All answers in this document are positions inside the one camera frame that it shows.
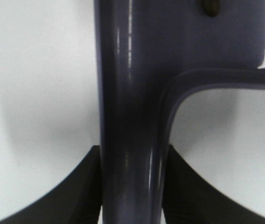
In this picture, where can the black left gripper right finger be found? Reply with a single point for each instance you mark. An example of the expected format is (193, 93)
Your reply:
(189, 199)

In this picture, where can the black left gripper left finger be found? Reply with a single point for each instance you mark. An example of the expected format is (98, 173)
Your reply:
(76, 200)

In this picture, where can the purple plastic dustpan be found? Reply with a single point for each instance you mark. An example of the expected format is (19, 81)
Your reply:
(151, 56)

